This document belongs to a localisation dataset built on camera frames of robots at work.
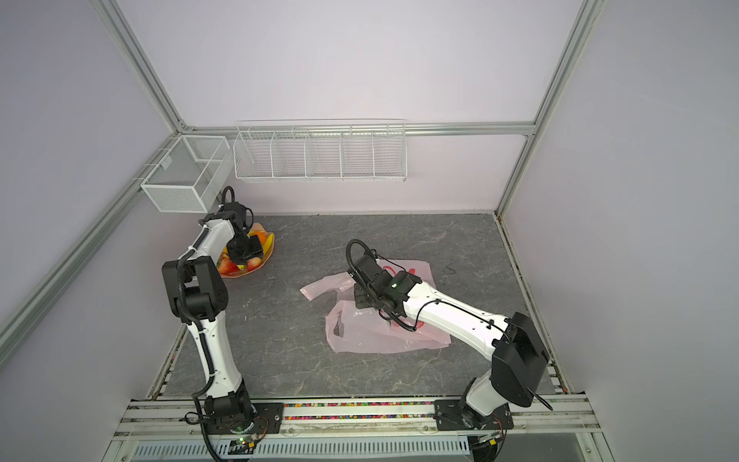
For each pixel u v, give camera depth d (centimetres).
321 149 99
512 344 43
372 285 59
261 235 108
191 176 96
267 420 74
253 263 98
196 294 58
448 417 73
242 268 98
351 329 77
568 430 73
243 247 87
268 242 104
